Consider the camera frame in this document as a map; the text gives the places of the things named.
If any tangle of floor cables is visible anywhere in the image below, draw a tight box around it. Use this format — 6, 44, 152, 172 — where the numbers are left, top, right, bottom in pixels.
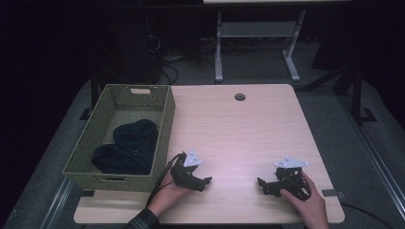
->
160, 53, 187, 86

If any dark computer tower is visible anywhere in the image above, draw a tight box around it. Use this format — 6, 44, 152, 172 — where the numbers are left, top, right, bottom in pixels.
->
119, 13, 162, 84

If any black metal stand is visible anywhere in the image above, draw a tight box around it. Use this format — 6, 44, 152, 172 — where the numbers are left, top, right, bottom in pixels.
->
349, 65, 378, 126
78, 71, 100, 121

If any grey metal desk frame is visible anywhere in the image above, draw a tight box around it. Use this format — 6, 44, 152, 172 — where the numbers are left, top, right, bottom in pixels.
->
214, 9, 307, 84

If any person's right hand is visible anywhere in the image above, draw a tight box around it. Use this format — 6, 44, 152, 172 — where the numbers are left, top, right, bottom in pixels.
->
280, 171, 330, 229

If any green woven basket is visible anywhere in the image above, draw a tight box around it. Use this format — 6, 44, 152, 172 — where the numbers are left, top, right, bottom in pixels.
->
62, 83, 177, 193

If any person's left hand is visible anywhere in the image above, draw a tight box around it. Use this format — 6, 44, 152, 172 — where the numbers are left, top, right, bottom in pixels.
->
147, 173, 194, 219

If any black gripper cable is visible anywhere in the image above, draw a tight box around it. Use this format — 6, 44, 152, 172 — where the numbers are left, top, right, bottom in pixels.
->
145, 153, 187, 208

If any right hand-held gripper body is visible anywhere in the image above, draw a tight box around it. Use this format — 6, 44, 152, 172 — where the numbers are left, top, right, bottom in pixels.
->
274, 156, 311, 201

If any dark blue cloth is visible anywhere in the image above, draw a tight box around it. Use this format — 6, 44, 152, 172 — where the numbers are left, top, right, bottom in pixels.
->
91, 118, 160, 176

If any metal floor rail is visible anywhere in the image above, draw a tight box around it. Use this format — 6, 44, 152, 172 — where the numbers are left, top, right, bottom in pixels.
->
337, 94, 405, 221
40, 177, 75, 229

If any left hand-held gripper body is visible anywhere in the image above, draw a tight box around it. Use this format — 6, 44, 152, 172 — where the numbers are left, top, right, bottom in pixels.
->
170, 148, 206, 192

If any grey tape strip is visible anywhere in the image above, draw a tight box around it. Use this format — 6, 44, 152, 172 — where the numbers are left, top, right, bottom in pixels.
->
321, 188, 346, 200

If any black floor cable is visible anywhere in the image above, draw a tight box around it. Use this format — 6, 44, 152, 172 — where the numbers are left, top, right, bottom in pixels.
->
342, 202, 396, 229

